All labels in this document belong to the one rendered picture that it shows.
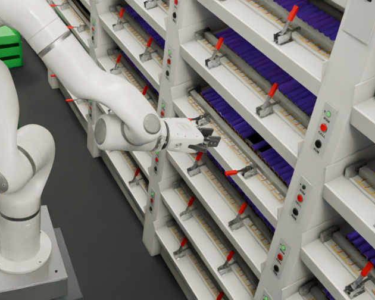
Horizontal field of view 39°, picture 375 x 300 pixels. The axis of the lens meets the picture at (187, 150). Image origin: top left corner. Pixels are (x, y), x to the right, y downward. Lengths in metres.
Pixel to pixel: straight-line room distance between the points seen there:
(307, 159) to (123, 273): 1.15
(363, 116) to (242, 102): 0.43
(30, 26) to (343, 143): 0.71
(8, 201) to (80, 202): 0.95
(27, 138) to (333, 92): 0.80
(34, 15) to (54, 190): 1.42
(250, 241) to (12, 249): 0.70
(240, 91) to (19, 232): 0.74
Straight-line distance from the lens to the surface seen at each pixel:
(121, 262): 2.23
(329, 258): 1.33
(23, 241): 1.65
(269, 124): 1.36
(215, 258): 1.80
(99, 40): 2.40
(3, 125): 1.40
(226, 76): 1.52
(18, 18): 1.23
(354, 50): 1.09
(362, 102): 1.12
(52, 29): 1.22
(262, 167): 1.48
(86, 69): 1.23
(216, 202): 1.69
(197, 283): 1.98
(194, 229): 1.88
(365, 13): 1.07
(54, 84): 3.27
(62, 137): 2.86
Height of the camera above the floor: 1.66
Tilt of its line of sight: 36 degrees down
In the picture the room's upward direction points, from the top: 9 degrees clockwise
